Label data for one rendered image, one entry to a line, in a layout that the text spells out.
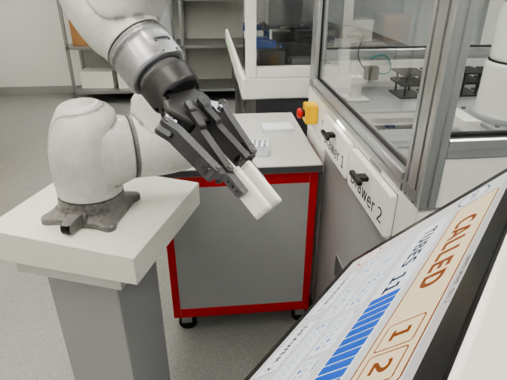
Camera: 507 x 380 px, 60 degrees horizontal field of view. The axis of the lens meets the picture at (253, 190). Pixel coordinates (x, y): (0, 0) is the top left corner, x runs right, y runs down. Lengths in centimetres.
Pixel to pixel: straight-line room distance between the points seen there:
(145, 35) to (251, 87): 156
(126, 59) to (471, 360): 51
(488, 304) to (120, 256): 79
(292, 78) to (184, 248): 98
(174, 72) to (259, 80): 157
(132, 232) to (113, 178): 13
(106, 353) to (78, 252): 38
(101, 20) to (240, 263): 126
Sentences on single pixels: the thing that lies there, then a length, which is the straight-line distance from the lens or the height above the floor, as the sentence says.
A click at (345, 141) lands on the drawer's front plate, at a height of 93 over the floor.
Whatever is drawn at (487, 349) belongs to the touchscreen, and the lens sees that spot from 29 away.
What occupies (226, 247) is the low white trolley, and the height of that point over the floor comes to 42.
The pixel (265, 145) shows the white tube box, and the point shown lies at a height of 79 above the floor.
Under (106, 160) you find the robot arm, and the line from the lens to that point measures 103.
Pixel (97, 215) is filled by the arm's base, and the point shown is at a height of 86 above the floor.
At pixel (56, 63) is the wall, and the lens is 582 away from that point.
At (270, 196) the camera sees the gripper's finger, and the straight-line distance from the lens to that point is 58.
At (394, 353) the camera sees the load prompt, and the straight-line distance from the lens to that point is 31.
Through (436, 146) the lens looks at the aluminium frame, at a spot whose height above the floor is 108.
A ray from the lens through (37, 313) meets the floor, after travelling 225.
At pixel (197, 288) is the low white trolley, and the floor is 24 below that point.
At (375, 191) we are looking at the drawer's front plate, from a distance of 109.
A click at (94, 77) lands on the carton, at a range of 534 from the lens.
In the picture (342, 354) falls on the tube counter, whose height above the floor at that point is 111.
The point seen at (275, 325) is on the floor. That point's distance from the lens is 198.
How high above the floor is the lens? 138
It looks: 27 degrees down
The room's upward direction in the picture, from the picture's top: straight up
